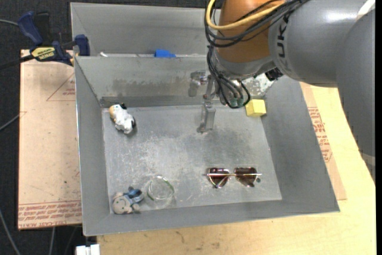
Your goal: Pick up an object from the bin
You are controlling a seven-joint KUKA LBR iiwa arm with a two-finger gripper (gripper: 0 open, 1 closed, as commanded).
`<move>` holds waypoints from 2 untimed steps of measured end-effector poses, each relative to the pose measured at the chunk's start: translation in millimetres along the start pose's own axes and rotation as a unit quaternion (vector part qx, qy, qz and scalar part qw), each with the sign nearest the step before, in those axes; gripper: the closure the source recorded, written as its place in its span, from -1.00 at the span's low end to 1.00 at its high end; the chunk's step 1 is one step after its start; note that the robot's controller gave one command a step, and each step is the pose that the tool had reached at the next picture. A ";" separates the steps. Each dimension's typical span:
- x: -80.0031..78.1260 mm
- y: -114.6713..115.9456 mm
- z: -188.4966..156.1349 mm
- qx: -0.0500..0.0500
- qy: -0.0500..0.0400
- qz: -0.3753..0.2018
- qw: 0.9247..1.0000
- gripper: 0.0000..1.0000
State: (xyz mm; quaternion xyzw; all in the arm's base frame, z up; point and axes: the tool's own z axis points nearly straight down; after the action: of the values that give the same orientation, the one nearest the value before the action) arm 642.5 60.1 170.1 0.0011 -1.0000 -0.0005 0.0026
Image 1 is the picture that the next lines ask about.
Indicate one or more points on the grey metal bin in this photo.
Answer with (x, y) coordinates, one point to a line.
(179, 152)

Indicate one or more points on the black cylinder on white bracket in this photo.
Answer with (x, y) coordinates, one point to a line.
(257, 85)

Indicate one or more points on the brown cardboard board, red print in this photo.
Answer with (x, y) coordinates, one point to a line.
(44, 134)

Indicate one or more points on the white and black toy cow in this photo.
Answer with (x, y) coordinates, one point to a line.
(123, 119)

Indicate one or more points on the small blue block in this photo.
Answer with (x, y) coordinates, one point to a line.
(163, 53)

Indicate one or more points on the yellow sponge block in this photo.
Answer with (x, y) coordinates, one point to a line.
(256, 108)

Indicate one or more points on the grey and blue toy animal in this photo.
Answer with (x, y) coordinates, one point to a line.
(122, 203)

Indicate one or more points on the heart-shaped sunglasses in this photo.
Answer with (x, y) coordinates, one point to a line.
(243, 176)

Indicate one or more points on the clear glass cup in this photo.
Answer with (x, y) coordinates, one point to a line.
(158, 192)

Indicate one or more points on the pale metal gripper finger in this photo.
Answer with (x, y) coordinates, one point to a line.
(208, 118)
(194, 83)

